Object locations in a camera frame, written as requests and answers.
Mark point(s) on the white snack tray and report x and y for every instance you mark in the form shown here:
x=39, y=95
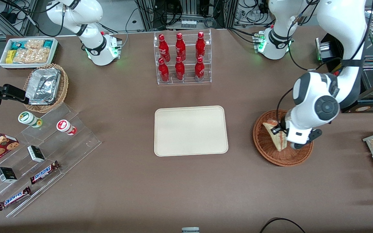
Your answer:
x=3, y=63

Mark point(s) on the red soda bottle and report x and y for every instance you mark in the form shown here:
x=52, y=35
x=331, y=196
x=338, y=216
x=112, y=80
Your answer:
x=163, y=71
x=199, y=69
x=179, y=69
x=163, y=47
x=200, y=45
x=180, y=47

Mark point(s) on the silver foil container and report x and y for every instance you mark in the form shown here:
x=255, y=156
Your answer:
x=42, y=85

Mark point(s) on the beige plastic tray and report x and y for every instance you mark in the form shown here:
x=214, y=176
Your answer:
x=189, y=131

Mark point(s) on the metal equipment rack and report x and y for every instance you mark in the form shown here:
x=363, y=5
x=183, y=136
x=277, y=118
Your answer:
x=189, y=9

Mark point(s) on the small grey device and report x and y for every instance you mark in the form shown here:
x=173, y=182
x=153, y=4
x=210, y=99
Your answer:
x=190, y=230

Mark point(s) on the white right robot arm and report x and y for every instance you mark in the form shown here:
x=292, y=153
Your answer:
x=92, y=45

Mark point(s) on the dark brown round wicker basket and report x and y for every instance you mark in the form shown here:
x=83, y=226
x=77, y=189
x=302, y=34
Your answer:
x=264, y=149

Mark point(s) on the clear acrylic bottle rack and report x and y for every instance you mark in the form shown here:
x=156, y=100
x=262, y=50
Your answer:
x=188, y=79

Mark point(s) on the triangular sandwich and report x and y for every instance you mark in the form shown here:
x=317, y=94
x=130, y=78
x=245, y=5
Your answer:
x=278, y=144

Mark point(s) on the red lid cup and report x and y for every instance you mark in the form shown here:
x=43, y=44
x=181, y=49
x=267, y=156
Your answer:
x=64, y=125

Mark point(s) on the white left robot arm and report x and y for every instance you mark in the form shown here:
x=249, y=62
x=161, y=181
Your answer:
x=342, y=48

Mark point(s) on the clear acrylic stepped stand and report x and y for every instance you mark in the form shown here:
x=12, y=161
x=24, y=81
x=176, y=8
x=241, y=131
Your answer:
x=76, y=142

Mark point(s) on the silver box with green light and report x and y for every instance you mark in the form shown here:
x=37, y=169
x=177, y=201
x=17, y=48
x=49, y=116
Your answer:
x=322, y=50

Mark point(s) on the green lid cup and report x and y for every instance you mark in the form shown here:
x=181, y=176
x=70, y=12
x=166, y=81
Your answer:
x=27, y=118

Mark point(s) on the yellow snack packet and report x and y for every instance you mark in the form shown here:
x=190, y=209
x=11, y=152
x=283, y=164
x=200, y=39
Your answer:
x=9, y=56

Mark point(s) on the clear rice cracker packet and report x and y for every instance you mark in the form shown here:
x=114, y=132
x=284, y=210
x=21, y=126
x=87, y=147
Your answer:
x=23, y=56
x=41, y=55
x=34, y=44

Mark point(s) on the white power strip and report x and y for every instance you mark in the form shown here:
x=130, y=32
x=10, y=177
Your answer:
x=188, y=23

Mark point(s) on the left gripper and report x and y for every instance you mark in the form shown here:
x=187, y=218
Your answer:
x=282, y=127

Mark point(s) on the Snickers chocolate bar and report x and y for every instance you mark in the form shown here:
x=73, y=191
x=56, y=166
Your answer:
x=14, y=198
x=44, y=172

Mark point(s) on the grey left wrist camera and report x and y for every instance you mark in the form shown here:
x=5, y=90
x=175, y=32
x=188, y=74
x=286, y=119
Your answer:
x=314, y=134

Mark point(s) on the light tan wicker basket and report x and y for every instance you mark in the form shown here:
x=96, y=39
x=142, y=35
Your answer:
x=64, y=84

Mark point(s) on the teal snack packet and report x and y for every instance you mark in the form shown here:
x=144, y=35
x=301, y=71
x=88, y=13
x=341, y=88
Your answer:
x=17, y=45
x=47, y=43

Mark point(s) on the small black box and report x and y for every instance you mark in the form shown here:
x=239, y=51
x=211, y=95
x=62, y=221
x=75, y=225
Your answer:
x=6, y=174
x=36, y=153

